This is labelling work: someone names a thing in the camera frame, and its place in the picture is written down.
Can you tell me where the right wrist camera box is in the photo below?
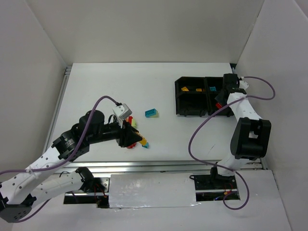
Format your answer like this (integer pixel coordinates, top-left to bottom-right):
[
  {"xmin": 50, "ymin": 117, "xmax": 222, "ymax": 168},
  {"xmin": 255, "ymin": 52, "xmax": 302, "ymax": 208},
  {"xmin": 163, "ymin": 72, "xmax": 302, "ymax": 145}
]
[{"xmin": 239, "ymin": 77, "xmax": 249, "ymax": 90}]

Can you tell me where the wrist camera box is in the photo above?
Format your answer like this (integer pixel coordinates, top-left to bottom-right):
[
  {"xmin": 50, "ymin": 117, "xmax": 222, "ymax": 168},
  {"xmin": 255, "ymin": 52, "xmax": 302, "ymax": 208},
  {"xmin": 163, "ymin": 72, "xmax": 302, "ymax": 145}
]
[
  {"xmin": 113, "ymin": 103, "xmax": 132, "ymax": 121},
  {"xmin": 239, "ymin": 77, "xmax": 249, "ymax": 90}
]

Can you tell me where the teal and green lego brick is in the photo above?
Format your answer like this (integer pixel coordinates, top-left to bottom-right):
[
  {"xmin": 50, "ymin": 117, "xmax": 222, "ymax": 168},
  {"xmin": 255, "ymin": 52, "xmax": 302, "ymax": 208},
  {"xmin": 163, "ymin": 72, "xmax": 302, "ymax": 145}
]
[{"xmin": 145, "ymin": 108, "xmax": 159, "ymax": 118}]

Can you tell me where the yellow long lego brick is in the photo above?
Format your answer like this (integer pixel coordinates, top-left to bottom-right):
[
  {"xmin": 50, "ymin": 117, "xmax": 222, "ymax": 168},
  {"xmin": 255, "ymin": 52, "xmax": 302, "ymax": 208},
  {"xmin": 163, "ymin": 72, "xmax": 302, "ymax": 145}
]
[{"xmin": 139, "ymin": 137, "xmax": 147, "ymax": 146}]

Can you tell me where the red rounded lego brick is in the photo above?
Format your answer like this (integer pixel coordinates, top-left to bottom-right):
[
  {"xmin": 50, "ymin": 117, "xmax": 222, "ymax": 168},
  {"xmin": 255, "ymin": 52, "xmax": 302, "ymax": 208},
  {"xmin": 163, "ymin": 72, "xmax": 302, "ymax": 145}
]
[{"xmin": 216, "ymin": 103, "xmax": 222, "ymax": 109}]

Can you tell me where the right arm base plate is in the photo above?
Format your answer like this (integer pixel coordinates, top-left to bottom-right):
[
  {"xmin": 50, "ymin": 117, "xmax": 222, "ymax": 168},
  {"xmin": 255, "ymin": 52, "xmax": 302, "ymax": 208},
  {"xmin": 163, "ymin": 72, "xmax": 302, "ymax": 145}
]
[{"xmin": 189, "ymin": 174, "xmax": 240, "ymax": 202}]

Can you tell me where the red tall lego brick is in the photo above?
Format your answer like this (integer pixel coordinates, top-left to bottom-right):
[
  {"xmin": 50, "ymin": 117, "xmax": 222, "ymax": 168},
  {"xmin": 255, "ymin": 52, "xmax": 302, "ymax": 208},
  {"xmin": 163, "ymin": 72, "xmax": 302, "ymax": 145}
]
[{"xmin": 128, "ymin": 116, "xmax": 133, "ymax": 124}]

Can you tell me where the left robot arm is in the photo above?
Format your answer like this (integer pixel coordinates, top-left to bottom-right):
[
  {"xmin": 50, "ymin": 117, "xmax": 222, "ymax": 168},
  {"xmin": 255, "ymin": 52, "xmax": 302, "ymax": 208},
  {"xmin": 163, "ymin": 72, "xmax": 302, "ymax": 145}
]
[{"xmin": 0, "ymin": 105, "xmax": 142, "ymax": 223}]

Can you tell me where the white foil tape panel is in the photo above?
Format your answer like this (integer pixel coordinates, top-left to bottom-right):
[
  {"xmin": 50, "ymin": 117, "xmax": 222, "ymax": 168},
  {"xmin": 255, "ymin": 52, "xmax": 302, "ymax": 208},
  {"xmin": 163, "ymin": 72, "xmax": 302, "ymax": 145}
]
[{"xmin": 109, "ymin": 173, "xmax": 197, "ymax": 208}]

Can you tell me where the red half-round lego brick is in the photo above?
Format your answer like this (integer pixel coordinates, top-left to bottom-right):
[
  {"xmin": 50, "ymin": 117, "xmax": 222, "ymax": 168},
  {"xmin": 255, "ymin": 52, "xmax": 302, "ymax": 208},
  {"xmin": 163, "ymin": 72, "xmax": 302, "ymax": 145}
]
[{"xmin": 127, "ymin": 143, "xmax": 137, "ymax": 149}]

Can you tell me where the light green rounded lego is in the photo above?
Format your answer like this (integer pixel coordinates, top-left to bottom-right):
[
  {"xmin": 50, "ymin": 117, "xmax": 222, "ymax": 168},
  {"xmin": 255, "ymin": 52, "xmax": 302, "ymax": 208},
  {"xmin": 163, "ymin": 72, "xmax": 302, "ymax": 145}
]
[{"xmin": 131, "ymin": 119, "xmax": 137, "ymax": 128}]

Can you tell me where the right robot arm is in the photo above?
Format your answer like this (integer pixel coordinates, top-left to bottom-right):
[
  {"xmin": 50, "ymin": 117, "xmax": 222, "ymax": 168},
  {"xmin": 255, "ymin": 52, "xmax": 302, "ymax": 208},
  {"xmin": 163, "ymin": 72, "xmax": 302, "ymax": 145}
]
[{"xmin": 210, "ymin": 74, "xmax": 271, "ymax": 182}]

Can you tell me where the purple cable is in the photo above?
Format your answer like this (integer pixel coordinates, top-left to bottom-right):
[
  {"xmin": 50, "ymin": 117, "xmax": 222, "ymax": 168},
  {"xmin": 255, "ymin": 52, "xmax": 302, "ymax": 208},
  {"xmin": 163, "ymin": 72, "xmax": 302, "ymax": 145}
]
[
  {"xmin": 188, "ymin": 76, "xmax": 276, "ymax": 210},
  {"xmin": 0, "ymin": 95, "xmax": 121, "ymax": 221}
]

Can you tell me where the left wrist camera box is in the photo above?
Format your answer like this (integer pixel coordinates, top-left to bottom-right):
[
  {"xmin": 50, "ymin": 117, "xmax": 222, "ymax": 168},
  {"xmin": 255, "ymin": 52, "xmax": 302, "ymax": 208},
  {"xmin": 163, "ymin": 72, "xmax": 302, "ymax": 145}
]
[{"xmin": 113, "ymin": 103, "xmax": 132, "ymax": 121}]

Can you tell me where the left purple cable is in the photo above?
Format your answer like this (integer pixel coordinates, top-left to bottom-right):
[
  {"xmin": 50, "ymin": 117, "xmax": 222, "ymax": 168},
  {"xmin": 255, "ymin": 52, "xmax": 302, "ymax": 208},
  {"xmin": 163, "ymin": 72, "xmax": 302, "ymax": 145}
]
[{"xmin": 0, "ymin": 95, "xmax": 121, "ymax": 221}]

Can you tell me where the aluminium rail frame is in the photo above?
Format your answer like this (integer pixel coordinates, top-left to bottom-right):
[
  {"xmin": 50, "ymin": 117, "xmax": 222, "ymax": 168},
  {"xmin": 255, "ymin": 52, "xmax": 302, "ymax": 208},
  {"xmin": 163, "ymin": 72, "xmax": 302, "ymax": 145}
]
[{"xmin": 52, "ymin": 157, "xmax": 268, "ymax": 174}]

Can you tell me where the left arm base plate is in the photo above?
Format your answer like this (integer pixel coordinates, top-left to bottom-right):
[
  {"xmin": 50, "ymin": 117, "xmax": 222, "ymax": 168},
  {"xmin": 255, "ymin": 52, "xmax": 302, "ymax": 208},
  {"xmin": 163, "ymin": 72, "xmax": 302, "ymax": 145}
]
[{"xmin": 63, "ymin": 177, "xmax": 110, "ymax": 208}]

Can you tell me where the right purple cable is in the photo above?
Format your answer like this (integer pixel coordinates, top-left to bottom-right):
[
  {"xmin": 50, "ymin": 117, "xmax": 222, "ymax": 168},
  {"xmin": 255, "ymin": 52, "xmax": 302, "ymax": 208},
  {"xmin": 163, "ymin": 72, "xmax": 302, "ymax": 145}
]
[{"xmin": 188, "ymin": 76, "xmax": 276, "ymax": 210}]

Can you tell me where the black four-compartment bin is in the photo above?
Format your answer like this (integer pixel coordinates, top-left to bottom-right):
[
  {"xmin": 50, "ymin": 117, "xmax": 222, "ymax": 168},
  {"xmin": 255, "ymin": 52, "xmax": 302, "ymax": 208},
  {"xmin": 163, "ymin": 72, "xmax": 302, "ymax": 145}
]
[{"xmin": 175, "ymin": 77, "xmax": 223, "ymax": 117}]

